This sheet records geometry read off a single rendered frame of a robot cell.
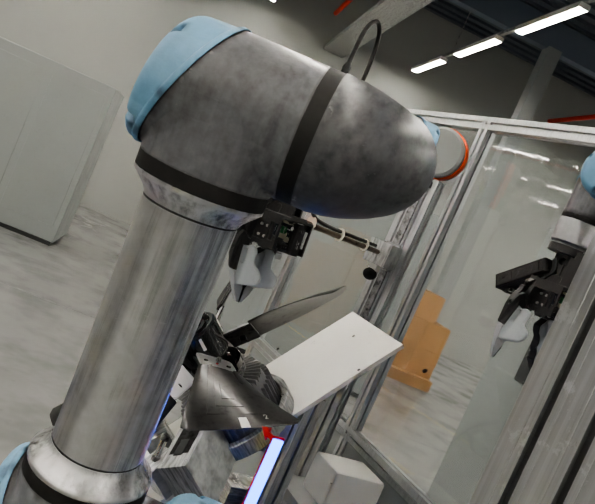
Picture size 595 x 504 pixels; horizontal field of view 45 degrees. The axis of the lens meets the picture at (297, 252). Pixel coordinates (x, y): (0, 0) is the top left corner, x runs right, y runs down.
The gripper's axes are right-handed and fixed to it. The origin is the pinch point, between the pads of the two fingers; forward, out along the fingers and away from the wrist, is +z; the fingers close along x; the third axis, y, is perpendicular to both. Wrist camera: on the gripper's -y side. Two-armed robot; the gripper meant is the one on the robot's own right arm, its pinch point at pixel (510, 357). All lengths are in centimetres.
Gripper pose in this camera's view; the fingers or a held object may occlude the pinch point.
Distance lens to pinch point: 124.1
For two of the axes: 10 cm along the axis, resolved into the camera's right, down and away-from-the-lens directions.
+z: -4.0, 9.1, 0.6
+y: 4.0, 2.3, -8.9
